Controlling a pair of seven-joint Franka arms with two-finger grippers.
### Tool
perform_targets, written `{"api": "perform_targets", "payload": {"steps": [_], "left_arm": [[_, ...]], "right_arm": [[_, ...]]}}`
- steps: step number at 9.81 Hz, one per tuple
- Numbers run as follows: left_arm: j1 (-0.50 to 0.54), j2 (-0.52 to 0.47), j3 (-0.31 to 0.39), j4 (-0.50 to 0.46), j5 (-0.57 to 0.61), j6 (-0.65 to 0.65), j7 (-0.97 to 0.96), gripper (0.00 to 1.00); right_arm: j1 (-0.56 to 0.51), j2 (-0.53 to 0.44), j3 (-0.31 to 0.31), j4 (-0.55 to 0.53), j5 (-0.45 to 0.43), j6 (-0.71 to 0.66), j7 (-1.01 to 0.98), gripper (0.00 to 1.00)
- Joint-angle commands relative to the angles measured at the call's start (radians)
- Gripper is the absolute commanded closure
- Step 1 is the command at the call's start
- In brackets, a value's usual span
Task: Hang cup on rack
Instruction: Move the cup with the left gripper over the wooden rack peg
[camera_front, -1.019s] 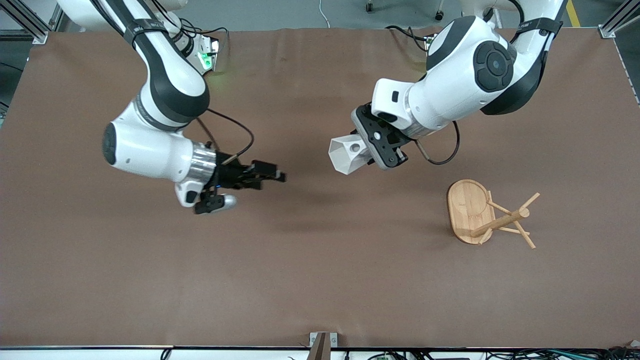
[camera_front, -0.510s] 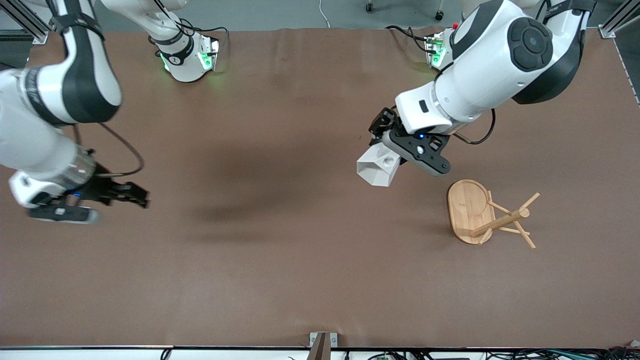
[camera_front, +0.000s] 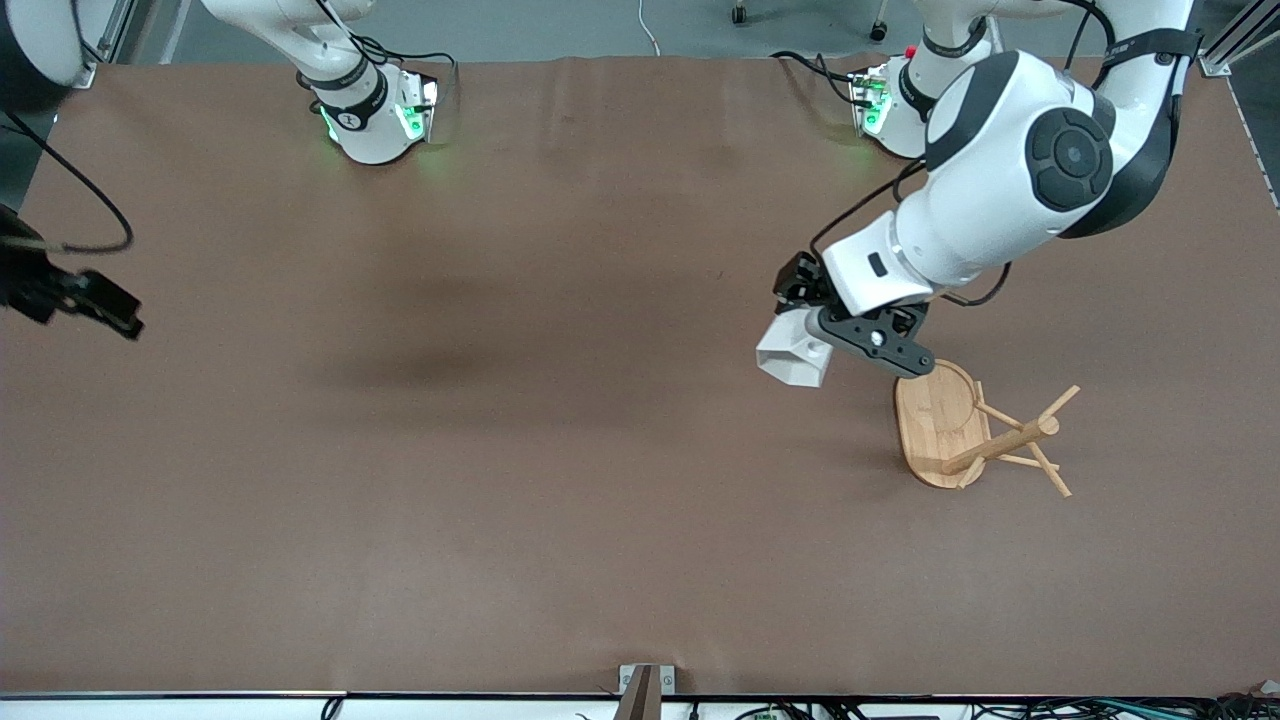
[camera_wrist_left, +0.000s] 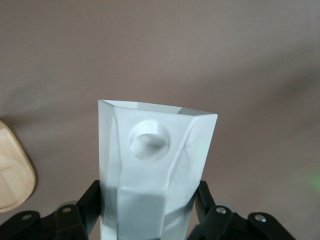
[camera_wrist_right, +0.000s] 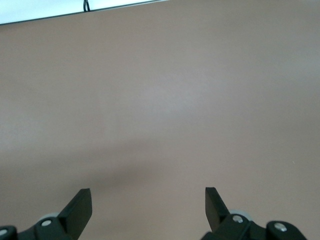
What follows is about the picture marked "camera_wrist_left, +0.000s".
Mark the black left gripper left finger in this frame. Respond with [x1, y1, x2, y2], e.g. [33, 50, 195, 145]
[0, 179, 102, 240]

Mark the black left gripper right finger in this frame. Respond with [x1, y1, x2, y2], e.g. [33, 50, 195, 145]
[184, 180, 301, 240]

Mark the white faceted cup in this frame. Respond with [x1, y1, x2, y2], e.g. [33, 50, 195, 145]
[96, 99, 219, 240]

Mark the wooden cup rack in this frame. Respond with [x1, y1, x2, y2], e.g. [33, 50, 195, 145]
[0, 120, 38, 214]

